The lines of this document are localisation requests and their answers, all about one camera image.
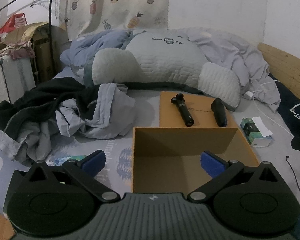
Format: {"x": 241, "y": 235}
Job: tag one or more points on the grey crumpled quilt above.
{"x": 230, "y": 52}

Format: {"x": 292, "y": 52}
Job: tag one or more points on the light grey crumpled clothing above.
{"x": 107, "y": 110}

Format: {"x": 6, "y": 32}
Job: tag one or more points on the large brown cardboard carton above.
{"x": 43, "y": 55}

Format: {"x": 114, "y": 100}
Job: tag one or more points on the pineapple print curtain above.
{"x": 120, "y": 5}

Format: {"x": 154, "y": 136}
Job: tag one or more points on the wooden headboard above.
{"x": 285, "y": 65}

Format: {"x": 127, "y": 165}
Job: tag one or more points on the light blue backrest pillow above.
{"x": 160, "y": 62}

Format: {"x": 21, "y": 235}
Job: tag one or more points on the flat brown cardboard box lid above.
{"x": 170, "y": 115}

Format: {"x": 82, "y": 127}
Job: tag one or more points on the grey printed bed sheet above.
{"x": 146, "y": 115}

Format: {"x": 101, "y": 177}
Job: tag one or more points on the blue blanket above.
{"x": 90, "y": 47}

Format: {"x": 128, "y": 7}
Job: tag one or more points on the black clothing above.
{"x": 47, "y": 97}

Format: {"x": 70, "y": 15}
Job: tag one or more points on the pink clothes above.
{"x": 20, "y": 52}

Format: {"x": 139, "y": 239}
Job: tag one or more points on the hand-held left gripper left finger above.
{"x": 93, "y": 161}

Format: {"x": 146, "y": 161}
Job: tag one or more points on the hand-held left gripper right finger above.
{"x": 211, "y": 163}

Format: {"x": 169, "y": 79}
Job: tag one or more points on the red plastic bag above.
{"x": 11, "y": 23}

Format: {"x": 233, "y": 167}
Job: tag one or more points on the black metal clothes rack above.
{"x": 51, "y": 5}

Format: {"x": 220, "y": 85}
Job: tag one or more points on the navy printed pillow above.
{"x": 290, "y": 100}

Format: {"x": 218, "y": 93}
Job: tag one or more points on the silver suitcase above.
{"x": 12, "y": 80}

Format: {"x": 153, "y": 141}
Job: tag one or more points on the green tissue pack white sheet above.
{"x": 255, "y": 135}

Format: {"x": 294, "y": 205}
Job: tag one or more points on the brown cardboard box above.
{"x": 165, "y": 142}

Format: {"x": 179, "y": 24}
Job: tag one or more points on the black and blue handheld device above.
{"x": 219, "y": 113}

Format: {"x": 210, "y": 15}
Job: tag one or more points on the green pack with black label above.
{"x": 65, "y": 160}

